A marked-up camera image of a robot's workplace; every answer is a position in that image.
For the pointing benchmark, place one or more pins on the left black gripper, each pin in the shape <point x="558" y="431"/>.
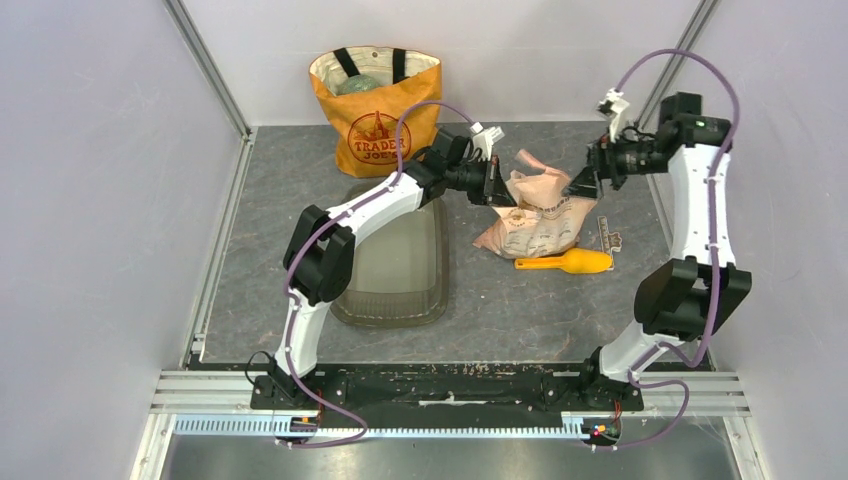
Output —
<point x="499" y="195"/>

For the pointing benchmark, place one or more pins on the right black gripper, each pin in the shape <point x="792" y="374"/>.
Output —
<point x="603" y="157"/>

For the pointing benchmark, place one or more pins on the pink litter bag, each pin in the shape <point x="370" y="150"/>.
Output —
<point x="546" y="221"/>

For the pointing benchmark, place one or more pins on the torn bag top strip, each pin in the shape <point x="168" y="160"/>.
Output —
<point x="611" y="242"/>

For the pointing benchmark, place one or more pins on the orange plastic scoop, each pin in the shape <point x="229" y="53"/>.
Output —
<point x="573" y="261"/>

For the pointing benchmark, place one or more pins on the grey translucent litter box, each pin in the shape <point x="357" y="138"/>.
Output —
<point x="400" y="276"/>

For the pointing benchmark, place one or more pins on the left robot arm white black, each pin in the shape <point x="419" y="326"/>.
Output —
<point x="320" y="256"/>

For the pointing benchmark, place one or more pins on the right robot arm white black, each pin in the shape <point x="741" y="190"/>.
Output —
<point x="691" y="295"/>

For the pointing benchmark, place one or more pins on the orange Trader Joe's bag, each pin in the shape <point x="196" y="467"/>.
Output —
<point x="371" y="126"/>

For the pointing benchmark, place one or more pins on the green bundle inside bag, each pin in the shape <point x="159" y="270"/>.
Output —
<point x="357" y="84"/>

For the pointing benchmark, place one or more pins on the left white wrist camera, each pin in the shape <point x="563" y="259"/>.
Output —
<point x="483" y="140"/>

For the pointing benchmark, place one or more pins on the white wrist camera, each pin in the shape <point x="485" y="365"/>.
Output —
<point x="614" y="108"/>
<point x="483" y="140"/>

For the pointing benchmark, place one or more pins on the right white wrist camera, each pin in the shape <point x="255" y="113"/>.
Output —
<point x="614" y="108"/>

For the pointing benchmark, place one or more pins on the right aluminium corner post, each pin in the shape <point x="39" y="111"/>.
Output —
<point x="688" y="39"/>

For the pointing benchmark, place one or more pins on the aluminium corner post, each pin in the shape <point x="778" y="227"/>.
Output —
<point x="688" y="39"/>
<point x="203" y="57"/>

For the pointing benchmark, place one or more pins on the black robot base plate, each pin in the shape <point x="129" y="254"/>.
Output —
<point x="459" y="395"/>

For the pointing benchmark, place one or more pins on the left aluminium corner post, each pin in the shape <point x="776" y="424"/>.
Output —
<point x="203" y="57"/>

